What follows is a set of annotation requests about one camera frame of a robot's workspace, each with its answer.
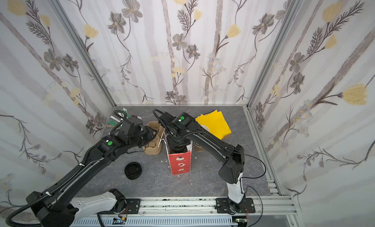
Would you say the red white paper bag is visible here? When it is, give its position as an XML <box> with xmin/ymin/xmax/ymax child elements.
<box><xmin>161</xmin><ymin>131</ymin><xmax>192</xmax><ymax>175</ymax></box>

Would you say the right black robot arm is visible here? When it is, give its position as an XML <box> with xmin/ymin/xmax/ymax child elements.
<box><xmin>152</xmin><ymin>109</ymin><xmax>247</xmax><ymax>205</ymax></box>

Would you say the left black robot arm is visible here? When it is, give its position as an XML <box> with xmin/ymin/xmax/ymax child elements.
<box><xmin>5</xmin><ymin>116</ymin><xmax>157</xmax><ymax>227</ymax></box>

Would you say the brown pulp cup carrier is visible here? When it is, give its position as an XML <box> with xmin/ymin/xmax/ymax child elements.
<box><xmin>144</xmin><ymin>121</ymin><xmax>164</xmax><ymax>155</ymax></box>

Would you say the stack of paper cups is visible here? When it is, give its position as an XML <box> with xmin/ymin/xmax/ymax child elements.
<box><xmin>193</xmin><ymin>134</ymin><xmax>205</xmax><ymax>152</ymax></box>

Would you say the green and white straws bundle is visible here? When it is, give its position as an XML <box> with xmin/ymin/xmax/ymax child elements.
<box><xmin>108</xmin><ymin>108</ymin><xmax>129</xmax><ymax>127</ymax></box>

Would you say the stack of black lids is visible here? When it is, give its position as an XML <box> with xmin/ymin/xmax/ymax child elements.
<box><xmin>124</xmin><ymin>162</ymin><xmax>142</xmax><ymax>180</ymax></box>

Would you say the yellow paper napkins stack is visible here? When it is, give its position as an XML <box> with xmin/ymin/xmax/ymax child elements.
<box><xmin>196</xmin><ymin>110</ymin><xmax>231</xmax><ymax>140</ymax></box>

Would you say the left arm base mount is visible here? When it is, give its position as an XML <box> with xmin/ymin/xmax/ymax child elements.
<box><xmin>120</xmin><ymin>199</ymin><xmax>141</xmax><ymax>215</ymax></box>

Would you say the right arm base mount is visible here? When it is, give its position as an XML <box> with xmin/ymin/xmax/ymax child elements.
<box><xmin>215</xmin><ymin>197</ymin><xmax>256</xmax><ymax>215</ymax></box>

